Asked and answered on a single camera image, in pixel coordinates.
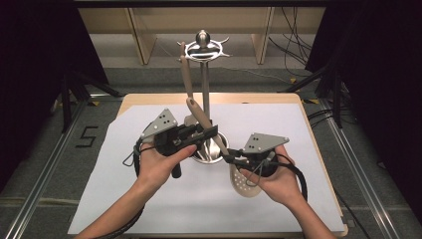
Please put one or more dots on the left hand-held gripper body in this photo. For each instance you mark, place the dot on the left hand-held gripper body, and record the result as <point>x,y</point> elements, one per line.
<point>164,124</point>

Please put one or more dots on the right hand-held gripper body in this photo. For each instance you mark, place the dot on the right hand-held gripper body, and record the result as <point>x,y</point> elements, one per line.
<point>262,142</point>

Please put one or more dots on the beige perforated skimmer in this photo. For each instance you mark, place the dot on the beige perforated skimmer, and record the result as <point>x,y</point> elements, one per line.
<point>200,114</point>

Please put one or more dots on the steel utensil rack stand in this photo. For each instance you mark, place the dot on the steel utensil rack stand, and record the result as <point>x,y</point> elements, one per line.
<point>206,83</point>

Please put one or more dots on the beige solid turner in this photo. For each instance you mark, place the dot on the beige solid turner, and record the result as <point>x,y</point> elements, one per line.
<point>187,79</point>

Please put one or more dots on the person's left hand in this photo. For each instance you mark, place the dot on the person's left hand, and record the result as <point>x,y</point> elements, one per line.
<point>152,167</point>

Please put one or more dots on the person's right hand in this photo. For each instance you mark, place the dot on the person's right hand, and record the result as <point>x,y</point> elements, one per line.
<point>282,186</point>

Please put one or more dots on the black tripod stand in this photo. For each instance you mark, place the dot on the black tripod stand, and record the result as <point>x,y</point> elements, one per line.
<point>336,99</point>
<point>68,99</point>

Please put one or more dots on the wooden shelf unit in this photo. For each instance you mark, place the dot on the wooden shelf unit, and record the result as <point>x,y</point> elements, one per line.
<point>199,20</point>

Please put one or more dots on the dark curtain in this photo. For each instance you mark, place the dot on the dark curtain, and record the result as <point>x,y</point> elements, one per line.
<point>381,83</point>
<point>33,83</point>

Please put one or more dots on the aluminium floor rail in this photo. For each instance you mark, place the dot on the aluminium floor rail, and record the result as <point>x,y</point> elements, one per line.
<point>43,172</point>
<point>361,172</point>

